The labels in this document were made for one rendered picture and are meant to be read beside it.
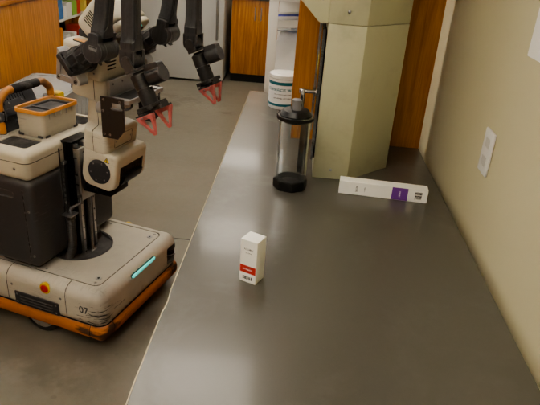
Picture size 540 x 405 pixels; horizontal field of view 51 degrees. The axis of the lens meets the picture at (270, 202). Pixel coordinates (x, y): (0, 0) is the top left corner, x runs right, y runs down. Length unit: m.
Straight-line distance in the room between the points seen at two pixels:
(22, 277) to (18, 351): 0.30
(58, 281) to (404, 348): 1.69
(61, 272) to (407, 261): 1.59
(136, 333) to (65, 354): 0.30
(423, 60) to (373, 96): 0.38
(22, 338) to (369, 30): 1.89
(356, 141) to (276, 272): 0.64
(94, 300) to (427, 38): 1.61
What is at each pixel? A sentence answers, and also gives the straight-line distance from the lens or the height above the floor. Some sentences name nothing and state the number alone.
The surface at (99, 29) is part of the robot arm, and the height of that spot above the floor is 1.31.
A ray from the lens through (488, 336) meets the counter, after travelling 1.22.
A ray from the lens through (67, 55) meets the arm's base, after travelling 2.11.
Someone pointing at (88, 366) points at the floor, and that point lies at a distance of 2.48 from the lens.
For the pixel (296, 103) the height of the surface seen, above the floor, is 1.20.
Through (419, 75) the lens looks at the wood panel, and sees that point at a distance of 2.11.
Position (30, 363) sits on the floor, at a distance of 2.55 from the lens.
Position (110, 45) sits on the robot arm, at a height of 1.25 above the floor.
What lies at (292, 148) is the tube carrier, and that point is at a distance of 1.62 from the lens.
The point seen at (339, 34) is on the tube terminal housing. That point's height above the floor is 1.38.
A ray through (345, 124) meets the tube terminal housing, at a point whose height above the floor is 1.12.
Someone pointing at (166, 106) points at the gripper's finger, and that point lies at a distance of 2.02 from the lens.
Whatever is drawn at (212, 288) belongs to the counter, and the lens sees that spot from 1.22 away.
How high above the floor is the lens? 1.63
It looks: 25 degrees down
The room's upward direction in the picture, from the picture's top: 4 degrees clockwise
